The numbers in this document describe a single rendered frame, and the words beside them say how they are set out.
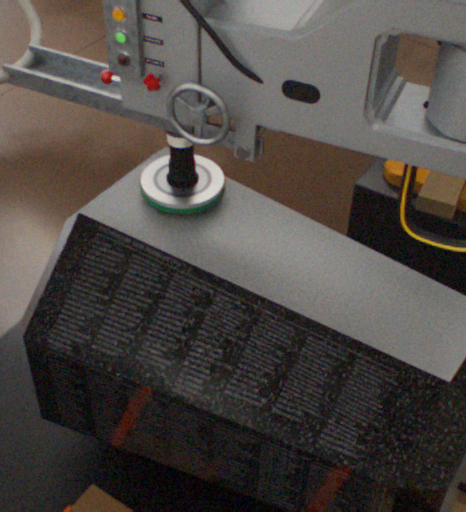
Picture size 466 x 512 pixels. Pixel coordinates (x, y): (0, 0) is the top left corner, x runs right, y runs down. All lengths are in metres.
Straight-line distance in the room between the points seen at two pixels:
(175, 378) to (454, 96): 0.89
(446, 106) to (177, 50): 0.56
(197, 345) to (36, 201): 1.76
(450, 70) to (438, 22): 0.11
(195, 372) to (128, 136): 2.11
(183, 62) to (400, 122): 0.47
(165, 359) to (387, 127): 0.75
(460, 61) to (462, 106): 0.09
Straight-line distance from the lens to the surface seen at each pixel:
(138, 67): 1.81
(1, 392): 2.85
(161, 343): 1.97
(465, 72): 1.60
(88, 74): 2.15
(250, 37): 1.69
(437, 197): 2.28
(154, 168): 2.14
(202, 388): 1.93
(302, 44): 1.65
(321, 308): 1.86
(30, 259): 3.29
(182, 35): 1.74
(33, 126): 4.01
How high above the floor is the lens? 2.21
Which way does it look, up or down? 44 degrees down
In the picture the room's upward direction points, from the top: 2 degrees clockwise
